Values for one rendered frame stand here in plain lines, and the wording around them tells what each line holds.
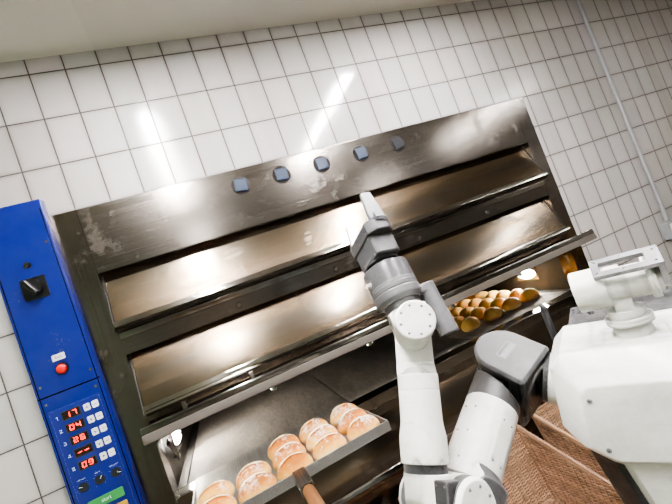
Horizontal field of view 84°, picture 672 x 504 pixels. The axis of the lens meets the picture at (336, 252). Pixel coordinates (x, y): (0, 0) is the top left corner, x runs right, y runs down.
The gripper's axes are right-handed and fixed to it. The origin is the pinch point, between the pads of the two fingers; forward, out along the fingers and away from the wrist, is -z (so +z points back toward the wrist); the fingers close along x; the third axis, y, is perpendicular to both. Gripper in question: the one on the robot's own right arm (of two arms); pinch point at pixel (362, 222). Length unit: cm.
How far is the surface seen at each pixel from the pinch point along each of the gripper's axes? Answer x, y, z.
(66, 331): -61, 67, -19
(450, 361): -73, -53, 24
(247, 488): -55, 30, 36
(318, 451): -54, 10, 35
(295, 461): -54, 17, 35
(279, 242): -54, 1, -32
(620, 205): -47, -167, -13
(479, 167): -43, -93, -44
